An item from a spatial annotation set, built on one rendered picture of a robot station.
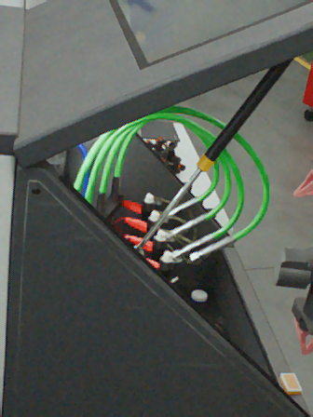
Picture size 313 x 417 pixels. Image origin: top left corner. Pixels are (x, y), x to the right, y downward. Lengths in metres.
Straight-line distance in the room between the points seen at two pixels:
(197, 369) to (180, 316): 0.12
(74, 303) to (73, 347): 0.09
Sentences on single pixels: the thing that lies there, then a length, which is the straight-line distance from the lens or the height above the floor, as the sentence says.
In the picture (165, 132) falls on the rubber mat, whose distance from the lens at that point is 2.36.
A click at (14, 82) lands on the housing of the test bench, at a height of 1.50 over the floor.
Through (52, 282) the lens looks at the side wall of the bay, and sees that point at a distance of 1.02.
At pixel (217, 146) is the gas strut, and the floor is 1.49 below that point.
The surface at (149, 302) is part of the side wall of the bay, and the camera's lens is 1.06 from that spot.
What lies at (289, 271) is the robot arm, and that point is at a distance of 1.25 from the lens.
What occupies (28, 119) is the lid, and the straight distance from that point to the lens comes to 0.95.
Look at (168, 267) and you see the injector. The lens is 1.44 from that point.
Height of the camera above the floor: 1.86
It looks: 27 degrees down
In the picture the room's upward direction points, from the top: 10 degrees clockwise
